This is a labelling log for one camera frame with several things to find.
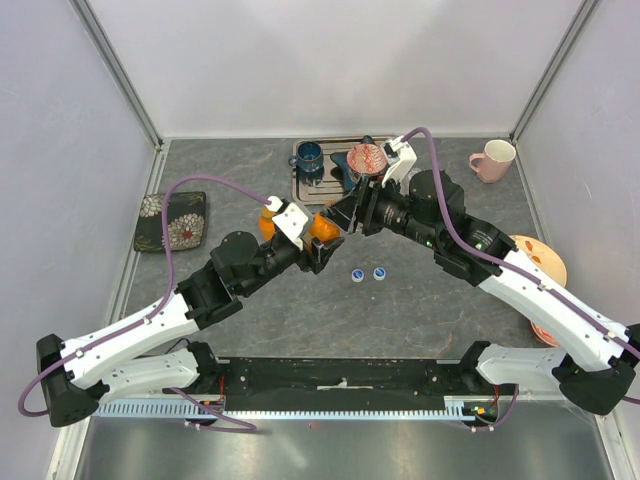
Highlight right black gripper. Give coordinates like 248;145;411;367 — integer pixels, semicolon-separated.
320;171;442;250

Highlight orange juice bottle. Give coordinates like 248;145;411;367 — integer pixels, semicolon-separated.
308;213;341;243
259;206;276;242

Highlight white blue bottle cap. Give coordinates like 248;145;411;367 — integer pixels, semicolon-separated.
351;269;364;283
373;267;387;281

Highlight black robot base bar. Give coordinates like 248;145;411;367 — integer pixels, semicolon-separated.
221;357;492;412

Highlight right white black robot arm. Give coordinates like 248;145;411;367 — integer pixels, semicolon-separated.
322;170;639;415

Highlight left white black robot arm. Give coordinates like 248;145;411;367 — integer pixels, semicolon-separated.
36;231;344;427

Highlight silver metal tray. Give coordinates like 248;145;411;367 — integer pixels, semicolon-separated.
289;135;389;205

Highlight blue star shaped dish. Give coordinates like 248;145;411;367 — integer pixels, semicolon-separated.
330;136;387;192

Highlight red patterned small bowl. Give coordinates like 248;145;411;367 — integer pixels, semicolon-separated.
346;143;388;176

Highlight dark blue ceramic mug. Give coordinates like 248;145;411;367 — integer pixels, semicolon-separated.
288;141;324;173

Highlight black floral square plate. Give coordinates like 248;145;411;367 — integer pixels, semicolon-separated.
133;191;207;253

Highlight pink ceramic mug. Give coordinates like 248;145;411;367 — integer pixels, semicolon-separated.
469;139;516;184

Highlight beige bird painted plate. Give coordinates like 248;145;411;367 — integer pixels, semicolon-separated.
511;235;568;287

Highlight red floral small bowl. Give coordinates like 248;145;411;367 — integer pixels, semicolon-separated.
530;322;558;347

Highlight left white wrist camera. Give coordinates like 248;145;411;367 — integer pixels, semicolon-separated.
266;196;313;251

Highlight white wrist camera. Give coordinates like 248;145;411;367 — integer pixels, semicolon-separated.
266;196;313;251
381;136;417;187

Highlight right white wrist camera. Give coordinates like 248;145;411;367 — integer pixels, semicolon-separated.
381;136;417;187

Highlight white slotted cable duct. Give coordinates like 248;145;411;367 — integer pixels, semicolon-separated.
92;397;475;421

